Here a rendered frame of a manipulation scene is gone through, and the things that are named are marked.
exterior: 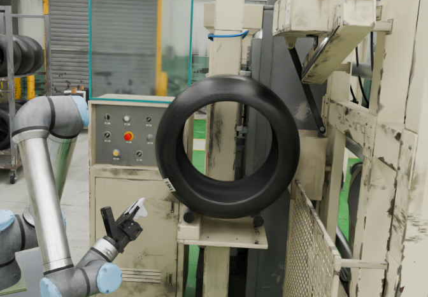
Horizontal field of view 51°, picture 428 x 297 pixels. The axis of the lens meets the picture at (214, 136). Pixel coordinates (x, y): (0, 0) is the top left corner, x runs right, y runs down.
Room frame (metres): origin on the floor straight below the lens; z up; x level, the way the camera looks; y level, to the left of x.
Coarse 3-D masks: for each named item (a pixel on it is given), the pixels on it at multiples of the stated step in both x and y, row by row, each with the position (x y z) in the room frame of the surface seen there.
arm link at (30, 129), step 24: (24, 120) 1.41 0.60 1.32; (48, 120) 1.46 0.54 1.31; (24, 144) 1.39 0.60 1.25; (24, 168) 1.37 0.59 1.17; (48, 168) 1.38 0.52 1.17; (48, 192) 1.34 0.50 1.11; (48, 216) 1.30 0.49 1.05; (48, 240) 1.27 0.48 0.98; (48, 264) 1.25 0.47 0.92; (72, 264) 1.28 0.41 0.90; (48, 288) 1.20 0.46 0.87; (72, 288) 1.23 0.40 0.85
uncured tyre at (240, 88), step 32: (192, 96) 1.70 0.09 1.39; (224, 96) 1.69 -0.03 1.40; (256, 96) 1.69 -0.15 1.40; (160, 128) 1.73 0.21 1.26; (288, 128) 1.69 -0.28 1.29; (160, 160) 1.72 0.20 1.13; (288, 160) 1.69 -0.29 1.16; (192, 192) 1.69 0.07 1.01; (224, 192) 1.96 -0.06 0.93; (256, 192) 1.71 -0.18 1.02
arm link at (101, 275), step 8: (88, 264) 1.37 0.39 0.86; (96, 264) 1.33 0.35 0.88; (104, 264) 1.32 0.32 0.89; (112, 264) 1.32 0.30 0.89; (88, 272) 1.29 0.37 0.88; (96, 272) 1.30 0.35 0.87; (104, 272) 1.29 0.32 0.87; (112, 272) 1.31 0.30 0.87; (120, 272) 1.33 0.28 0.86; (96, 280) 1.28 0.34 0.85; (104, 280) 1.29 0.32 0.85; (112, 280) 1.30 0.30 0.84; (120, 280) 1.32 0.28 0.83; (96, 288) 1.28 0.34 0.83; (104, 288) 1.28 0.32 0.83; (112, 288) 1.30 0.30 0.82; (88, 296) 1.28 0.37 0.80
